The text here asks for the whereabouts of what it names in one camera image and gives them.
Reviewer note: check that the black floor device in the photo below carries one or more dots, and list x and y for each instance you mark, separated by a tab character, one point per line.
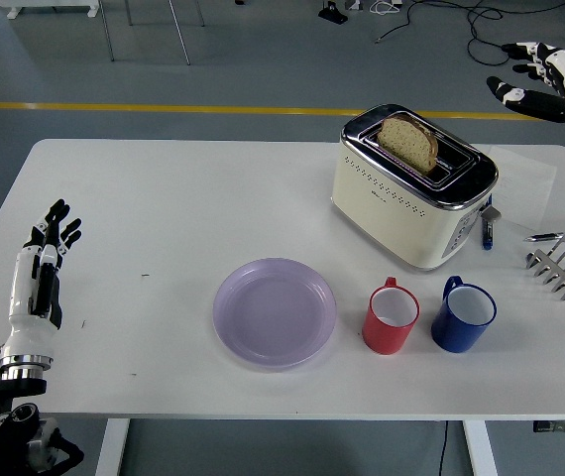
332	12

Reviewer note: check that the white furniture base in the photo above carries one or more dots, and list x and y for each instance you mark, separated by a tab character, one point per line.
49	5

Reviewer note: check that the purple plastic plate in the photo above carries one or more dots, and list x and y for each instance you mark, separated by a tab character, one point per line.
275	315

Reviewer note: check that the blue marker pen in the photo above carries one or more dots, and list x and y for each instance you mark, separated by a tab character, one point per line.
487	238

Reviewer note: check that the red mug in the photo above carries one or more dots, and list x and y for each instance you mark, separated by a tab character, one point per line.
386	334

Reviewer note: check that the cream chrome toaster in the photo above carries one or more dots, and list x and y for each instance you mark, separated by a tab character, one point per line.
386	218

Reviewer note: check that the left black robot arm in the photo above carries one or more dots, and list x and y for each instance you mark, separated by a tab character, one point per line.
0	406

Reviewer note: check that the metal toast rack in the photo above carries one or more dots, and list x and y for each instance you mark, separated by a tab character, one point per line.
562	268

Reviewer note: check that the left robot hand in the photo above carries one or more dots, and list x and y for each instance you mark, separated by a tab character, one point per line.
22	297

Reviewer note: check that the black ballpoint pen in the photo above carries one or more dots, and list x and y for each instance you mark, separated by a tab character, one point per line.
560	234

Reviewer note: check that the metal chair frame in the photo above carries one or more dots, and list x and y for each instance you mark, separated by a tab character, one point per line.
179	35

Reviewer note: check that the brown bread slice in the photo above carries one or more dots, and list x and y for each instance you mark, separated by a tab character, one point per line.
406	144

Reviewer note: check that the white table leg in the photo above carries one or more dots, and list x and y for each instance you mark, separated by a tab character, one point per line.
481	448
111	446

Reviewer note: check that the blue mug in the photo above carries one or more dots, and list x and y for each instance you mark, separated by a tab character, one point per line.
456	334

